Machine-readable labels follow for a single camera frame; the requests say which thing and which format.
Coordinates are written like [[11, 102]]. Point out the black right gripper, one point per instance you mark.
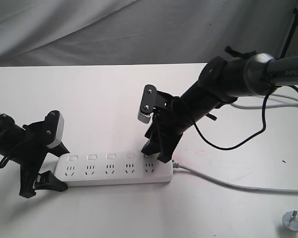
[[168, 125]]

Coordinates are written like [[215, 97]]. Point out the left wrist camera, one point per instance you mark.
[[53, 129]]

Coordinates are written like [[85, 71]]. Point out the black tripod stand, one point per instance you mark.
[[290, 35]]

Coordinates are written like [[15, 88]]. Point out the white three-pin plug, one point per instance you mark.
[[290, 220]]

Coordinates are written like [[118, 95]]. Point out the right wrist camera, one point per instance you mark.
[[147, 103]]

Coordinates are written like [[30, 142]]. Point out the white five-outlet power strip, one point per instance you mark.
[[112, 168]]

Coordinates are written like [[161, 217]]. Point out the grey backdrop cloth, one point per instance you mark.
[[112, 32]]

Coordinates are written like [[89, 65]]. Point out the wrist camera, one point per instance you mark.
[[53, 129], [147, 103]]

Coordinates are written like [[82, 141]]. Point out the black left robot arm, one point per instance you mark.
[[11, 137]]

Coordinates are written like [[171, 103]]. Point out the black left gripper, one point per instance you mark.
[[33, 153]]

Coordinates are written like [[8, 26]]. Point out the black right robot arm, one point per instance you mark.
[[220, 83]]

